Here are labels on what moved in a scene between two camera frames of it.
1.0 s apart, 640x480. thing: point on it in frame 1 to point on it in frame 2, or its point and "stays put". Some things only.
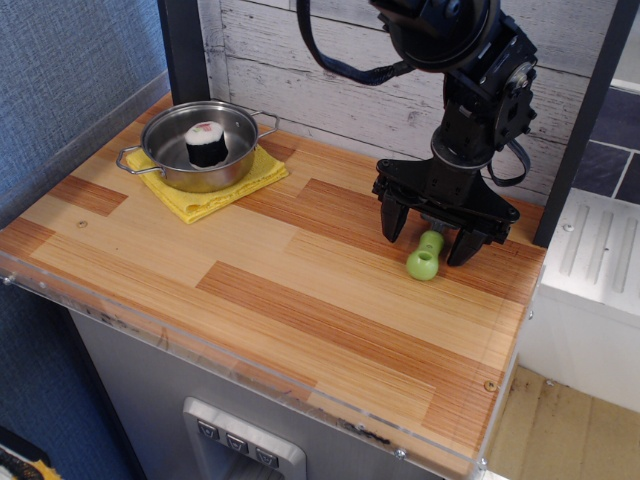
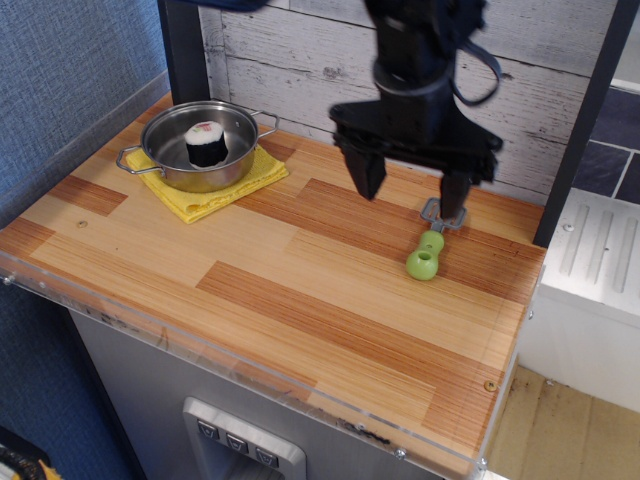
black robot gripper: [446, 193] to [422, 127]
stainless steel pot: [200, 147] stays put
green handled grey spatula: [423, 263] stays put
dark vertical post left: [187, 64] stays put
